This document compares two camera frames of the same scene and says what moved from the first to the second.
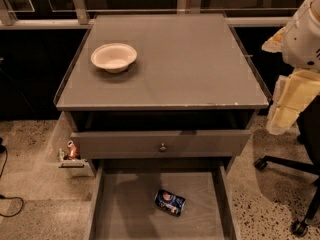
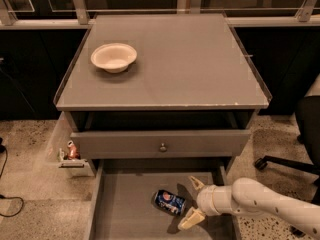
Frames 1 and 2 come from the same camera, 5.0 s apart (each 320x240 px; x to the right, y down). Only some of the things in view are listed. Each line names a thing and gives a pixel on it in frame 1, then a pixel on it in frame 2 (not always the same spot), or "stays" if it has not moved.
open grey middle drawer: (122, 192) stays
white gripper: (302, 45) -> (205, 199)
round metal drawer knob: (162, 148) stays
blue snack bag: (169, 202) stays
